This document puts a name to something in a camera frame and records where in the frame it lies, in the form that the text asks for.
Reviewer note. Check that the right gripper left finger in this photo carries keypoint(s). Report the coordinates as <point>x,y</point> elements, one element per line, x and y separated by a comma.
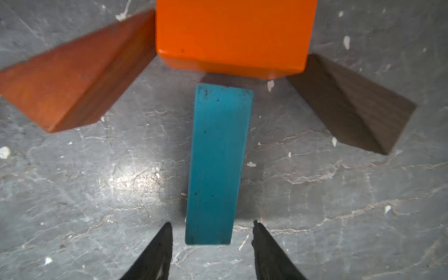
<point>154,262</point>

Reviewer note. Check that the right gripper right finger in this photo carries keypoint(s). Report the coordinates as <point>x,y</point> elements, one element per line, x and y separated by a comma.
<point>271,262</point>

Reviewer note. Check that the small teal block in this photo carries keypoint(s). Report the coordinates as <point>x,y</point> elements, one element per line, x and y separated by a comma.
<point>219,135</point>

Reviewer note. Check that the dark brown wedge block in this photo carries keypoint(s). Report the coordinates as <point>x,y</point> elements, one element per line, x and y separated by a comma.
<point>356,110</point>

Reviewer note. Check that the reddish brown wedge block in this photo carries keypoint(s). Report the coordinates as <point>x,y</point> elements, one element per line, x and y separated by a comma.
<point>75,84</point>

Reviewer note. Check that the orange rectangular block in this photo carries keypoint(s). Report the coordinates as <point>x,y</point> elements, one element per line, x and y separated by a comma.
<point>266,39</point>

